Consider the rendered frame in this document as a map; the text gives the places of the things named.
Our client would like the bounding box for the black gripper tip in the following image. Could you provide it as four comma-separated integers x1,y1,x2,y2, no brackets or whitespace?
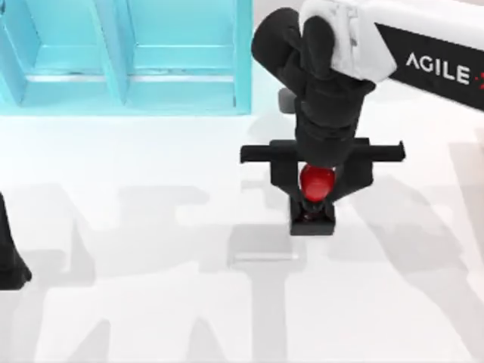
0,192,33,293

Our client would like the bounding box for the light blue rack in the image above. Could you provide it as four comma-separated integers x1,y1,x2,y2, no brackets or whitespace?
0,0,253,116

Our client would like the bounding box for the pale grey rounded box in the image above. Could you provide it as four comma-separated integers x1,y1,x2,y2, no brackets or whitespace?
278,87,298,114

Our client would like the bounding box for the red trophy with black base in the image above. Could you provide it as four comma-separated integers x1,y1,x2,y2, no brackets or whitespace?
290,163,337,237

